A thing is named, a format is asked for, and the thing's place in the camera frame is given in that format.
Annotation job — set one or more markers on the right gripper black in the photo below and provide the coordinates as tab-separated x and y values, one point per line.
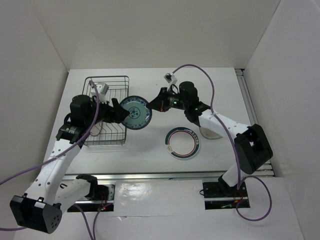
160	103

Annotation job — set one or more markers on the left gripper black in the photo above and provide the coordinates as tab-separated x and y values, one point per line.
116	114

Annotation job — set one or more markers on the blue floral small plate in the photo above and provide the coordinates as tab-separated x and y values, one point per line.
139	114

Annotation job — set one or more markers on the orange sunburst plate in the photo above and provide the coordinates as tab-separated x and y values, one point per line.
96	130

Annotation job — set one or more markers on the green red rimmed plate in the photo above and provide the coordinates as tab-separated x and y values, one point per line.
182	143

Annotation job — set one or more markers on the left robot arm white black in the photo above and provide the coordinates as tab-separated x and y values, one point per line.
42	205

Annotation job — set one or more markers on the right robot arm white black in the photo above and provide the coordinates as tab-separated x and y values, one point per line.
250	144

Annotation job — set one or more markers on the clear glass square plate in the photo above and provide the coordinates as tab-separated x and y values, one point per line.
209	134

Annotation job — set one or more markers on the grey wire dish rack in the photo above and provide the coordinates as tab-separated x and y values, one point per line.
112	133

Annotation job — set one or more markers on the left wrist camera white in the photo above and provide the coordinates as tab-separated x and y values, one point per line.
101	94

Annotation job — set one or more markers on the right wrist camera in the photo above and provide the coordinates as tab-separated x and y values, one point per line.
171	80

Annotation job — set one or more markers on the aluminium front rail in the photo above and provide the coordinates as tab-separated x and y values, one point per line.
158	176

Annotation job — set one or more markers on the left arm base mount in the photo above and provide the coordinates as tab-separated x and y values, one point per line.
103	200

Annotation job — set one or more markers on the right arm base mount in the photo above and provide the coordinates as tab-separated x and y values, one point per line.
215	199

